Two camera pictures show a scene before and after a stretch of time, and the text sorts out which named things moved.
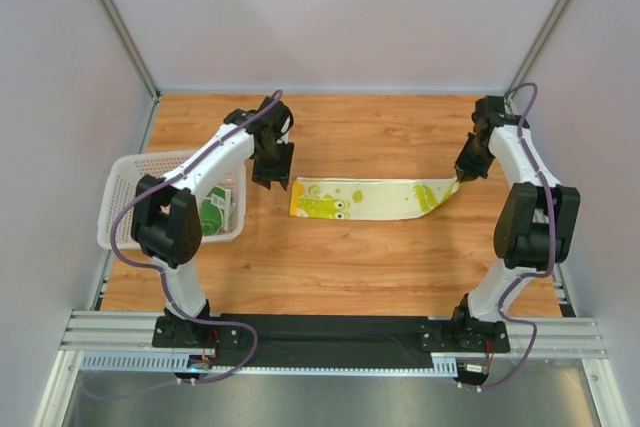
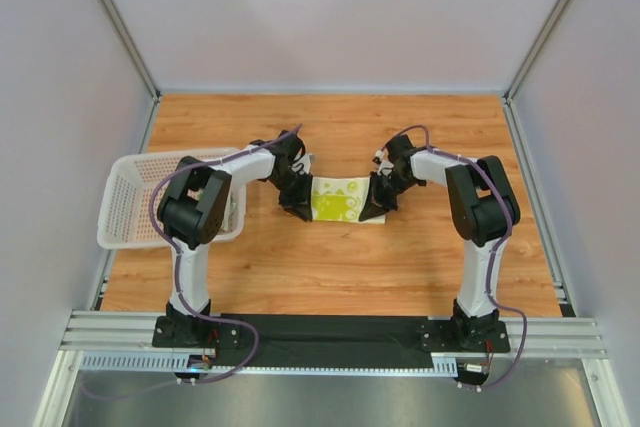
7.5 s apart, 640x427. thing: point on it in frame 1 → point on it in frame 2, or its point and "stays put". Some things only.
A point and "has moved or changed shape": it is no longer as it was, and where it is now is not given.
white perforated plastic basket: x=127 y=174 stays put
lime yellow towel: x=325 y=198 has moved or changed shape
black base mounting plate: x=332 y=340 stays put
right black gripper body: x=472 y=163 → x=381 y=189
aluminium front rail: x=555 y=338 stays put
